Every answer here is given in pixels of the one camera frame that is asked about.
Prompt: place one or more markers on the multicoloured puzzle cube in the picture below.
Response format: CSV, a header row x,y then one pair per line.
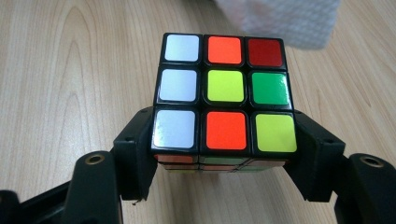
x,y
224,93

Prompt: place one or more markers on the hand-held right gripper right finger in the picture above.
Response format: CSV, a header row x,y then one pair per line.
x,y
317,161

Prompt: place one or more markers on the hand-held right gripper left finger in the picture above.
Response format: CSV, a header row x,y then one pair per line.
x,y
134,161

